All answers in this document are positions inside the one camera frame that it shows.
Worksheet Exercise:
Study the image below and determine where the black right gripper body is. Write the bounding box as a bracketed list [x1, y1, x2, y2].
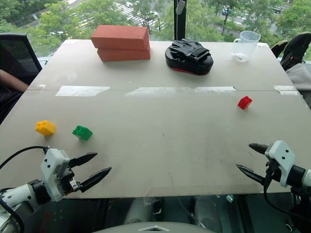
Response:
[265, 155, 282, 187]

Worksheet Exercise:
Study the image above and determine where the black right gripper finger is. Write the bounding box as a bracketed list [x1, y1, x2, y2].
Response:
[235, 164, 267, 186]
[248, 143, 270, 156]

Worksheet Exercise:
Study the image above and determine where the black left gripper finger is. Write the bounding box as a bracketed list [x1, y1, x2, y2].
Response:
[79, 166, 112, 193]
[69, 152, 98, 168]

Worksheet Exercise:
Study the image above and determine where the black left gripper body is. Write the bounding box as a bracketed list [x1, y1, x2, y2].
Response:
[57, 160, 83, 195]

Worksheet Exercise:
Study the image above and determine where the green toy brick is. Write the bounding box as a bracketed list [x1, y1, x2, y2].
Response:
[71, 125, 93, 141]

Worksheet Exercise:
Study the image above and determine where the red toy brick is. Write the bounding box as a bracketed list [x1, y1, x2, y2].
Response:
[237, 96, 253, 110]

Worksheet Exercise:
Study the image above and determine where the yellow toy brick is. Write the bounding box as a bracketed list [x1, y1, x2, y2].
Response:
[35, 120, 57, 136]

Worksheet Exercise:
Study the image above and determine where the silver robot torso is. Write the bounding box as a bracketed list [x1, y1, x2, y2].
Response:
[92, 220, 219, 233]

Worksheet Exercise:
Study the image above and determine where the black chair with clothes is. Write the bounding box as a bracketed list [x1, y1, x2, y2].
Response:
[270, 33, 311, 110]

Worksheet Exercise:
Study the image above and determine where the clear plastic measuring cup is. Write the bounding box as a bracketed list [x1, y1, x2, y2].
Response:
[230, 31, 261, 63]

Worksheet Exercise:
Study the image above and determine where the black boxing pad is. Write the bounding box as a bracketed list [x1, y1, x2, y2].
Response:
[164, 47, 215, 77]

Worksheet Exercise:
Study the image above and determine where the black crumpled glove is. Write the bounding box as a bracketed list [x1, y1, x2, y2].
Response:
[168, 38, 210, 61]

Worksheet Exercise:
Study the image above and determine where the black mesh office chair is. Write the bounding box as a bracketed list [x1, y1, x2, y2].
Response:
[0, 33, 43, 84]

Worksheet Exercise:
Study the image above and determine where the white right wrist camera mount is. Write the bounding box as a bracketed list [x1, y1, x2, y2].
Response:
[264, 140, 296, 188]

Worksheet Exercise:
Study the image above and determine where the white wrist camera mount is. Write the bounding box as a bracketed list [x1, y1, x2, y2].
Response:
[40, 148, 70, 202]
[264, 140, 296, 188]

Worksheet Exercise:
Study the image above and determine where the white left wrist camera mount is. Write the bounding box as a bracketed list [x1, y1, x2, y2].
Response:
[40, 148, 70, 202]

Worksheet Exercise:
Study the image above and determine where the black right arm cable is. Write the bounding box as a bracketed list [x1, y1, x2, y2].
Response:
[263, 167, 311, 220]

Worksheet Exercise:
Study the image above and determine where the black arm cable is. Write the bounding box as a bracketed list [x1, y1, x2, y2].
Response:
[263, 167, 311, 220]
[0, 146, 50, 170]

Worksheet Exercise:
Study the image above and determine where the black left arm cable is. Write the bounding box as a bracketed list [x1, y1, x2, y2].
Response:
[0, 146, 50, 170]

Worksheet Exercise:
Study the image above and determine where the black window frame post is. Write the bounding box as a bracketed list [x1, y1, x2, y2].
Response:
[173, 0, 188, 41]

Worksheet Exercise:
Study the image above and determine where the hanging blind cord pull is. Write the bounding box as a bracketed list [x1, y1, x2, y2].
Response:
[175, 0, 186, 15]

